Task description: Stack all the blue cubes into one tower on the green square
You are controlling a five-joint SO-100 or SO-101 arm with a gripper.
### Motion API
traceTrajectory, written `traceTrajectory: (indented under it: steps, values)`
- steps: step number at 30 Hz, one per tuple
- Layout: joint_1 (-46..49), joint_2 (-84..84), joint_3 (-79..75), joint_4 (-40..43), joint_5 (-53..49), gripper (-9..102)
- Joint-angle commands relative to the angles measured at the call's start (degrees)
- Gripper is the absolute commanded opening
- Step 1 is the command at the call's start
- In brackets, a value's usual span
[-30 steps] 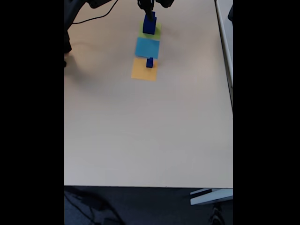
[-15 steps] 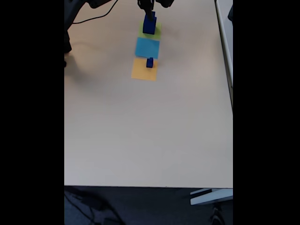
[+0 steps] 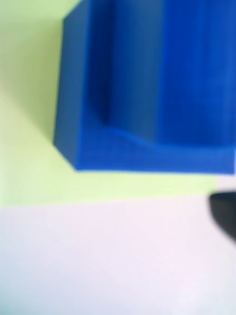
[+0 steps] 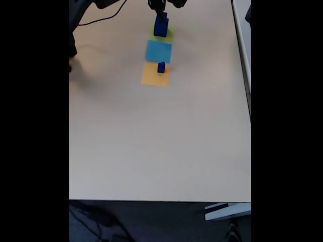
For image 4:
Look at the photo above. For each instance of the black camera box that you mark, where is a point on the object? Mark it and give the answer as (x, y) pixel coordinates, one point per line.
(179, 3)

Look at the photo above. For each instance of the light blue paper square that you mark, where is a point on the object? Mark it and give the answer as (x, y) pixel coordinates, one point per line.
(159, 51)

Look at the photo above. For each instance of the small blue cube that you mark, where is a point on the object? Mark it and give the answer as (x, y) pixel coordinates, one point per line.
(161, 69)

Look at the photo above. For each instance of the white adjacent table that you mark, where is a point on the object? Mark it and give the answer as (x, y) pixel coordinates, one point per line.
(242, 37)

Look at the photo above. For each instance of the dark object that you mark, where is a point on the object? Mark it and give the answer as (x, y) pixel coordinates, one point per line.
(248, 13)

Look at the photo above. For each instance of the large blue cube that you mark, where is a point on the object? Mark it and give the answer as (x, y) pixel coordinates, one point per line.
(160, 29)

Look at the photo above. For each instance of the white table foot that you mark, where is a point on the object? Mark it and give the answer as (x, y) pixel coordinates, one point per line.
(227, 213)

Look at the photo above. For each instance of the medium blue cube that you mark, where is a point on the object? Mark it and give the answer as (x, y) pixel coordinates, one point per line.
(165, 16)

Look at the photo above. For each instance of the orange paper square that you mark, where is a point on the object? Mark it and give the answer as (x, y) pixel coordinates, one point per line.
(151, 78)

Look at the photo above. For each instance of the green paper square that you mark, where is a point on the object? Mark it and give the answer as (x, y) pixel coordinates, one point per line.
(171, 34)

